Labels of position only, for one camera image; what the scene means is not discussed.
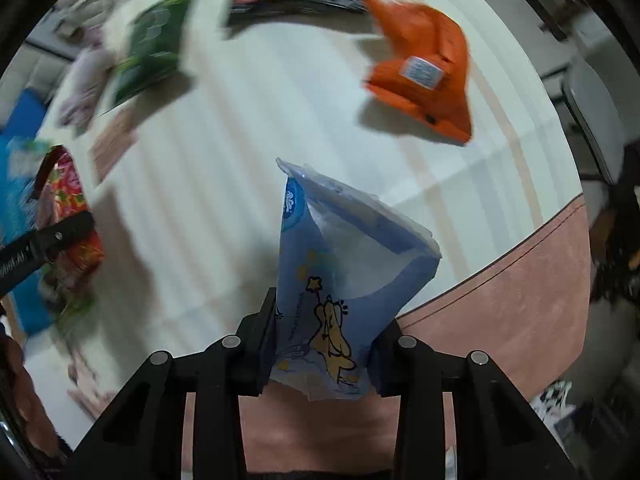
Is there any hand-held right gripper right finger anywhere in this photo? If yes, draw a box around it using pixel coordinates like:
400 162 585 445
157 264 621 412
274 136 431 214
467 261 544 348
369 319 576 480

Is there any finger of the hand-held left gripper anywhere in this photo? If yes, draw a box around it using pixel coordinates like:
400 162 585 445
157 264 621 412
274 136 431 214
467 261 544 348
0 210 96 297

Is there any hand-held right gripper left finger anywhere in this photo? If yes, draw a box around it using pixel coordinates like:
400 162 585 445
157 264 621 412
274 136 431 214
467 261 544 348
64 286 279 480

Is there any red floral snack packet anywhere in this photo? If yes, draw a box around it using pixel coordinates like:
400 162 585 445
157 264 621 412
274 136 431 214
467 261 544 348
31 145 106 311

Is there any blue cartoon tissue pack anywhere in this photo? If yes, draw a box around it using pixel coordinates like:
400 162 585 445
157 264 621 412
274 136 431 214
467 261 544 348
269 157 443 402

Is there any pink blanket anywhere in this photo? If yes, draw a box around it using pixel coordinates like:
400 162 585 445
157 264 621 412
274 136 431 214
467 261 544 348
182 192 592 476

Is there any pink snack bag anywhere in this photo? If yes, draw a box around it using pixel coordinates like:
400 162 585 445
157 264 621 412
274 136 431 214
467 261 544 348
57 25 118 131

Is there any green snack packet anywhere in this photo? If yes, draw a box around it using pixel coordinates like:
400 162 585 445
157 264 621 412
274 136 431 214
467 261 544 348
102 0 197 113

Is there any white striped tablecloth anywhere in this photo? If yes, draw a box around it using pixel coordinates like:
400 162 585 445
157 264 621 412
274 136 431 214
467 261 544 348
22 0 585 433

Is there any orange snack packet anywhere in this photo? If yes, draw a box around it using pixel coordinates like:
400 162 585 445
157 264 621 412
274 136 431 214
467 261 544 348
361 0 474 145

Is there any grey chair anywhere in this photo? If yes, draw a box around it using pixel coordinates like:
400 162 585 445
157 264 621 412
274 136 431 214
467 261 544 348
560 57 632 186

